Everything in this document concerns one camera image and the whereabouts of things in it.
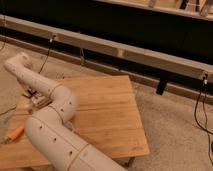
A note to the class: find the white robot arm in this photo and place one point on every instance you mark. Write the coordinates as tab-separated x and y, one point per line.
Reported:
46	128

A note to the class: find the orange carrot toy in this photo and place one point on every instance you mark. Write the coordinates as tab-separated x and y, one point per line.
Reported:
14	134

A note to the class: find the black rail bracket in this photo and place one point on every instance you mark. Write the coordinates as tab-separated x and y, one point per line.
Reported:
161	86

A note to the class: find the long wooden baseboard rail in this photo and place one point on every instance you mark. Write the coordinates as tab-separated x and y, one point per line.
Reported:
147	57

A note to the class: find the wooden table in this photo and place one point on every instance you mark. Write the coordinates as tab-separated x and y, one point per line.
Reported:
106	116

